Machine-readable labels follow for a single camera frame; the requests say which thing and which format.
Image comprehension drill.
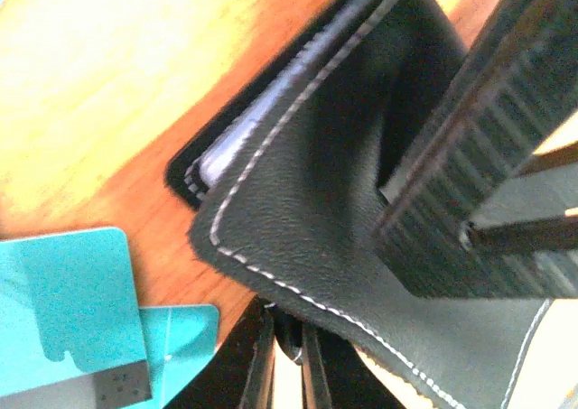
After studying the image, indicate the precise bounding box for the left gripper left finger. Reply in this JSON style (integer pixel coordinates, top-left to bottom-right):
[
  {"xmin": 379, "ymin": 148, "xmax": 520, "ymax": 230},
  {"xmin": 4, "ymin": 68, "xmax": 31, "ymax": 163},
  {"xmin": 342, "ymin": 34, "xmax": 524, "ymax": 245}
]
[{"xmin": 167, "ymin": 297, "xmax": 275, "ymax": 409}]

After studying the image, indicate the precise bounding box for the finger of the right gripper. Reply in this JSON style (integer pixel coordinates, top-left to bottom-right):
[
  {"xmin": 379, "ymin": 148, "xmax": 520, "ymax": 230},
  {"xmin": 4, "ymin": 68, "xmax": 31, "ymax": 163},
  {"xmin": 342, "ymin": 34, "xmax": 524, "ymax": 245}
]
[{"xmin": 375, "ymin": 0, "xmax": 577, "ymax": 299}]

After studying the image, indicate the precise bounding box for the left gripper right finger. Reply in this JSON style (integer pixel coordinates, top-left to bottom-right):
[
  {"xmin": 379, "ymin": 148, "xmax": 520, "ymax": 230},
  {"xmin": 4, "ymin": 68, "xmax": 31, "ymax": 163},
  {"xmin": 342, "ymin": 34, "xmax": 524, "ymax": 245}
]
[{"xmin": 302, "ymin": 323, "xmax": 404, "ymax": 409}]

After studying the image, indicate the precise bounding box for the black leather card holder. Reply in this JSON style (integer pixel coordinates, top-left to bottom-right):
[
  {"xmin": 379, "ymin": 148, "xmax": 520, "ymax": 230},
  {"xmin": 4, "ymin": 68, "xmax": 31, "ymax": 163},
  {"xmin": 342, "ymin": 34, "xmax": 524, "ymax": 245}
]
[{"xmin": 165, "ymin": 0, "xmax": 577, "ymax": 408}]

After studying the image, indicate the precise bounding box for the teal chip card lower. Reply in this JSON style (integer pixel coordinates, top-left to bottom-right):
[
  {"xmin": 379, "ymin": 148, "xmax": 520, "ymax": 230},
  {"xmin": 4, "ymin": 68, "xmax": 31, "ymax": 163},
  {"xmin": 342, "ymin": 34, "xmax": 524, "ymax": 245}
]
[{"xmin": 134, "ymin": 304, "xmax": 219, "ymax": 408}]

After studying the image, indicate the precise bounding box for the teal striped card centre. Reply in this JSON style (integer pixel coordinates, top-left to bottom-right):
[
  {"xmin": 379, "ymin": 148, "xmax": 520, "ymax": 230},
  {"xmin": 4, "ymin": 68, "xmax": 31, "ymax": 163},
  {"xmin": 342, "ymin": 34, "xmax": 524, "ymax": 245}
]
[{"xmin": 1, "ymin": 228, "xmax": 152, "ymax": 408}]

